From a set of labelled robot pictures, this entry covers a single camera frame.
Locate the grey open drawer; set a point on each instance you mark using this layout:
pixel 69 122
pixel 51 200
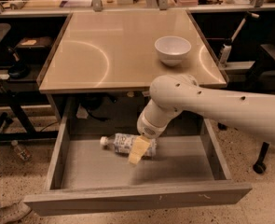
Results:
pixel 189 169

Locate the black office chair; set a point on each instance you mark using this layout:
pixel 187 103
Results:
pixel 260 77

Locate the black box with label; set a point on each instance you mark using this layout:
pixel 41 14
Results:
pixel 44 42

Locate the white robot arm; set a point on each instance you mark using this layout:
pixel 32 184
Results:
pixel 170 95

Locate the white shoe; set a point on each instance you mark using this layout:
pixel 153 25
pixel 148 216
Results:
pixel 14 212

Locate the blue labelled plastic bottle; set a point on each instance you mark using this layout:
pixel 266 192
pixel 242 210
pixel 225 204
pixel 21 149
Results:
pixel 122 143

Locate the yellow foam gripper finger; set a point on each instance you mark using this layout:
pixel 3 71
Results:
pixel 139 147

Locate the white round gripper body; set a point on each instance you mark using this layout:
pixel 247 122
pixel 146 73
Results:
pixel 148 129

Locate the white handheld tool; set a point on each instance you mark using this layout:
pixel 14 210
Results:
pixel 227 46

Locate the grey cabinet with counter top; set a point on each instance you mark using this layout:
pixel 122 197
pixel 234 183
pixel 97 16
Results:
pixel 114 50

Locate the black desk stand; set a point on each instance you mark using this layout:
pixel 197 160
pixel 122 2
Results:
pixel 30 132

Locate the plastic bottle on floor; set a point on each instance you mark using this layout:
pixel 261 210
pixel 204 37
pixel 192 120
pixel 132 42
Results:
pixel 21 151

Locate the white ceramic bowl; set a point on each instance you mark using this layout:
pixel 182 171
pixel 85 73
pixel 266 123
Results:
pixel 172 50

